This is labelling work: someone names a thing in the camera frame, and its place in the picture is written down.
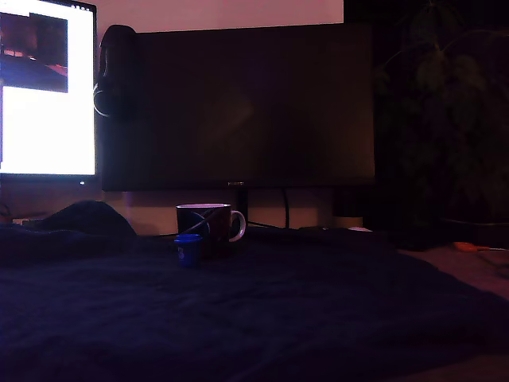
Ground blue coffee capsule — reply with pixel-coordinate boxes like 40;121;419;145
173;233;204;268

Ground dark patterned coffee mug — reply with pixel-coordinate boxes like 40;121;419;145
176;203;247;259

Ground dark computer monitor with stand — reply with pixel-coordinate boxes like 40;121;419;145
101;21;377;231

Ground dark blue table cloth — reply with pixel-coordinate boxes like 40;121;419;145
0;201;509;382

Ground black headphones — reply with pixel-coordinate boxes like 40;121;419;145
93;24;138;120

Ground lit computer monitor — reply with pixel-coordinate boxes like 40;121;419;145
0;0;99;186

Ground leafy houseplant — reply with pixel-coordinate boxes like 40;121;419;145
373;0;509;224

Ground orange-handled tool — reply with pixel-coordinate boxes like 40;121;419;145
453;241;508;252

